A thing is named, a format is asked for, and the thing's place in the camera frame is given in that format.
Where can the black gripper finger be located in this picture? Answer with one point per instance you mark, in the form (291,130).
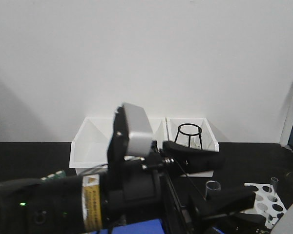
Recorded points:
(221,204)

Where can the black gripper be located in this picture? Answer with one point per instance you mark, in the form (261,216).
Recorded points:
(141,189)

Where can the large clear test tube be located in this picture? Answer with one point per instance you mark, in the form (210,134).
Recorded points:
(212,187)

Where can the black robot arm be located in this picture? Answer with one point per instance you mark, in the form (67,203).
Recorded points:
(67,205)

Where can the white test tube rack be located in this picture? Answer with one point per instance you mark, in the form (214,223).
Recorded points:
(267,204)

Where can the small clear test tube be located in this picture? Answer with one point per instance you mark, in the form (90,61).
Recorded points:
(273,185)

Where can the right white storage bin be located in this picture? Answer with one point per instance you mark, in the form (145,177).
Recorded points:
(208,140)

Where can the white storage bin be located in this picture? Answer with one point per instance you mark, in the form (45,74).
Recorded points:
(208,140)
(159,129)
(90,144)

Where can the middle white storage bin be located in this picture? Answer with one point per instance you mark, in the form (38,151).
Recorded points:
(159,129)

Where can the grey device corner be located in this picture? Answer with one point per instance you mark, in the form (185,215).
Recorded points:
(285,224)

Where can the blue plastic tray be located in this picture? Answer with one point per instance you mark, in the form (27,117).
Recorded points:
(153,226)

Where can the left white storage bin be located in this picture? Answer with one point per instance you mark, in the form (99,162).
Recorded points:
(90,144)

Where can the black wire tripod stand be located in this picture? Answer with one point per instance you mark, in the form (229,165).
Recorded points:
(190,135)

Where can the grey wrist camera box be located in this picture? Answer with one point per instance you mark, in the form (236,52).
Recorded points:
(139,130)

